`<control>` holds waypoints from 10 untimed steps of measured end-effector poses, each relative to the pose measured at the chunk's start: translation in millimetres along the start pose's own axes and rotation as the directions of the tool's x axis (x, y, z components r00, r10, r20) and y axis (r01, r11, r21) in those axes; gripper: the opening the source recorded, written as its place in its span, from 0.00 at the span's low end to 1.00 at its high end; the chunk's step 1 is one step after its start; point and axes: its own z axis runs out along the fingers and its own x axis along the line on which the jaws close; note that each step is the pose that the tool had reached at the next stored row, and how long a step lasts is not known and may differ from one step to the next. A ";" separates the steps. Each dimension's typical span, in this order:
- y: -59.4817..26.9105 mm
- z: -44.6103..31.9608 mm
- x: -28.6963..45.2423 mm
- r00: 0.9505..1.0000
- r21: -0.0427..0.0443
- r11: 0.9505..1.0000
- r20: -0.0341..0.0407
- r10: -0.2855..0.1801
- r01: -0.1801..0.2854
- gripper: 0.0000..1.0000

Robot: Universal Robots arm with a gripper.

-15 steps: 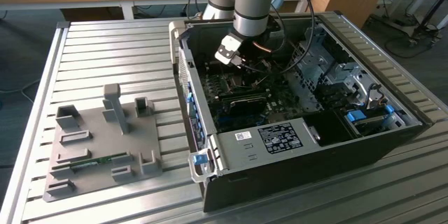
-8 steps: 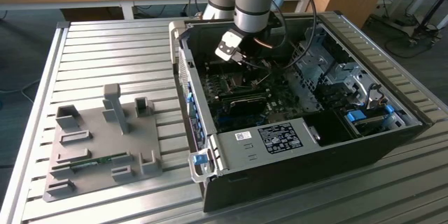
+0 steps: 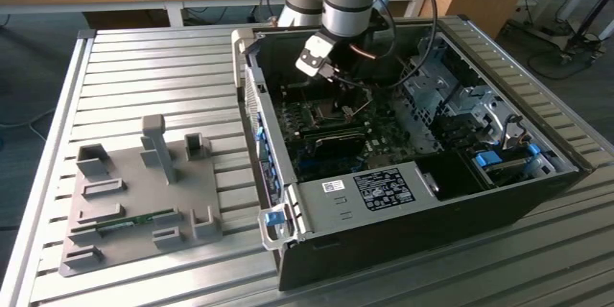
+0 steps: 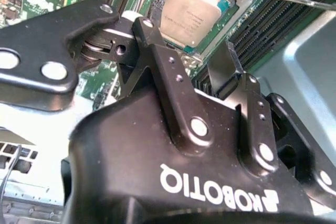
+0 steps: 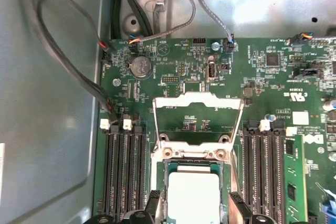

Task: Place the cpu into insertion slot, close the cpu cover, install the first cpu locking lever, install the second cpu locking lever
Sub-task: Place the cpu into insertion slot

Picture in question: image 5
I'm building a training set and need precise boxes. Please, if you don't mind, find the green motherboard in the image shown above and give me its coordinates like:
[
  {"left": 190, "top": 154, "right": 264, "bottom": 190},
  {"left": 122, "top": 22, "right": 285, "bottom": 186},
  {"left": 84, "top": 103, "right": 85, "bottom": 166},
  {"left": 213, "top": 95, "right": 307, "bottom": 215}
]
[{"left": 93, "top": 36, "right": 336, "bottom": 224}]

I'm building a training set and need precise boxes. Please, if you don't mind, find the thick grey cable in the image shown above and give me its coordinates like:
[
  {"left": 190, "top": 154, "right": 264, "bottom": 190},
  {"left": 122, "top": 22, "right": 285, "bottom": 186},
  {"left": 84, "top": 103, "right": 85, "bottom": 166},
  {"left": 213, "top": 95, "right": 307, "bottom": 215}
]
[{"left": 25, "top": 0, "right": 119, "bottom": 128}]

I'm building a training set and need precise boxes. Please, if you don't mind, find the grey looped cable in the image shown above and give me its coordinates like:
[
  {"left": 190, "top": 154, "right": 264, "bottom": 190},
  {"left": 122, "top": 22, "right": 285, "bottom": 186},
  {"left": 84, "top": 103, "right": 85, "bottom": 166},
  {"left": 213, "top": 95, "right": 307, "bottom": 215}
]
[{"left": 128, "top": 0, "right": 197, "bottom": 45}]

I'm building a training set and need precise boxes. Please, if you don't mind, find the metal socket cover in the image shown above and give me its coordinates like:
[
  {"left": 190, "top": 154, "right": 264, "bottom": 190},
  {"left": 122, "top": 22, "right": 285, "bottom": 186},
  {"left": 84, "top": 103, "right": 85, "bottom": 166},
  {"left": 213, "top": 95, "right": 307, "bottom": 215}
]
[{"left": 152, "top": 91, "right": 245, "bottom": 154}]

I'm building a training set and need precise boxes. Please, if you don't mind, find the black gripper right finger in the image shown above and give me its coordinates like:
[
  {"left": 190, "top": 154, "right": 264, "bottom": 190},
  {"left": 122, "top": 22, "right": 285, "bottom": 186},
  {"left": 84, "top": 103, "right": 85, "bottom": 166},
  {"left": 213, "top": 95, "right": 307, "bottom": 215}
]
[{"left": 227, "top": 191, "right": 280, "bottom": 224}]

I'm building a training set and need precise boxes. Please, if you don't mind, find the black flat cable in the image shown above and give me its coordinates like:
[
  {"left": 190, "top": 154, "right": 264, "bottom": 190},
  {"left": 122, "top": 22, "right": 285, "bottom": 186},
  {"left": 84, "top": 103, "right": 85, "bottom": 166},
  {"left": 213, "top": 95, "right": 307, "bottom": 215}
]
[{"left": 111, "top": 0, "right": 150, "bottom": 38}]

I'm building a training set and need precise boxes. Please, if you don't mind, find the green RAM stick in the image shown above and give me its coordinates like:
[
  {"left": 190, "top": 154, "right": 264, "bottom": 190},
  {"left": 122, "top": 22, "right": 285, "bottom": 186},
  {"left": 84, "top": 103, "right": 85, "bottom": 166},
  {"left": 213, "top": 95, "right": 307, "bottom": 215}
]
[{"left": 283, "top": 126, "right": 310, "bottom": 224}]

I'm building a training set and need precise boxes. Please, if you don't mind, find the black PC case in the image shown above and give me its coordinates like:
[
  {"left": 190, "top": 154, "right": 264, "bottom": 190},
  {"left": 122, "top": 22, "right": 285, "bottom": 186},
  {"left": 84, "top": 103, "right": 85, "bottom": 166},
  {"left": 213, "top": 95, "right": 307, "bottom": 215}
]
[{"left": 0, "top": 0, "right": 336, "bottom": 224}]

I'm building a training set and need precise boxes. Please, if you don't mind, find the black RAM slot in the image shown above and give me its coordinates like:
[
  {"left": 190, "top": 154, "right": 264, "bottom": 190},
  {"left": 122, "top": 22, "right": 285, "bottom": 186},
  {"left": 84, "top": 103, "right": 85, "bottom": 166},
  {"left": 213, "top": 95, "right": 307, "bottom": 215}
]
[
  {"left": 121, "top": 119, "right": 137, "bottom": 222},
  {"left": 269, "top": 121, "right": 286, "bottom": 222},
  {"left": 254, "top": 119, "right": 270, "bottom": 222},
  {"left": 133, "top": 125, "right": 149, "bottom": 222},
  {"left": 100, "top": 119, "right": 114, "bottom": 222},
  {"left": 110, "top": 125, "right": 124, "bottom": 222},
  {"left": 241, "top": 120, "right": 255, "bottom": 222}
]

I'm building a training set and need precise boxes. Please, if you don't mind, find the round coin battery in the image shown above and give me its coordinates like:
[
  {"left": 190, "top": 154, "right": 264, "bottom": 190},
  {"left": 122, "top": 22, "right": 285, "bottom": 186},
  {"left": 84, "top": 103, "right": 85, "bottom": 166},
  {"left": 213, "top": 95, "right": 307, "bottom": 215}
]
[{"left": 129, "top": 55, "right": 153, "bottom": 80}]

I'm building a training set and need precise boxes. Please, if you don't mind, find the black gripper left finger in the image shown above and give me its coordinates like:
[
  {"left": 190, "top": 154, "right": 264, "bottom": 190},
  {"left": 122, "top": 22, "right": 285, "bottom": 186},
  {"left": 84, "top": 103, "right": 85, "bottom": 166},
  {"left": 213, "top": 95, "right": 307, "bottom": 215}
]
[{"left": 86, "top": 189, "right": 165, "bottom": 224}]

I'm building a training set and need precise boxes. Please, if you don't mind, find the grey braided cable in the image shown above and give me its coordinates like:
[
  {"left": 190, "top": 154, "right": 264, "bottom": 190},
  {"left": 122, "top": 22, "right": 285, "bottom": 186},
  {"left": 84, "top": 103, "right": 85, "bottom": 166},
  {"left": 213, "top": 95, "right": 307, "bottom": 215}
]
[{"left": 196, "top": 0, "right": 237, "bottom": 46}]

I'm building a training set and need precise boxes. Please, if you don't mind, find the thin grey cable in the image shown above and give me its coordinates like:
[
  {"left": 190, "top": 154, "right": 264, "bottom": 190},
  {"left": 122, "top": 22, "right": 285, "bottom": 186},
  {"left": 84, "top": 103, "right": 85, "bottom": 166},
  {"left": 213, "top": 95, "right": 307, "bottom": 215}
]
[{"left": 36, "top": 0, "right": 109, "bottom": 52}]

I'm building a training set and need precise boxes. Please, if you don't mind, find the internal USB port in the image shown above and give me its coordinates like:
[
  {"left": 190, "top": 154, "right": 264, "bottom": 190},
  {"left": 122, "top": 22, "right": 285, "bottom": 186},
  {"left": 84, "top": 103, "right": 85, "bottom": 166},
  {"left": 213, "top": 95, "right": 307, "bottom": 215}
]
[{"left": 206, "top": 56, "right": 218, "bottom": 82}]

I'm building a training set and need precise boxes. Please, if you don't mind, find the silver green CPU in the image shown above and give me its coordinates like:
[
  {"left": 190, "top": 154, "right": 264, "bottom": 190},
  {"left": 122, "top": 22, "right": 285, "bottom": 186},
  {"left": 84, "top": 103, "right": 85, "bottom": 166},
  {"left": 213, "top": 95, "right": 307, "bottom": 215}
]
[{"left": 165, "top": 162, "right": 224, "bottom": 224}]

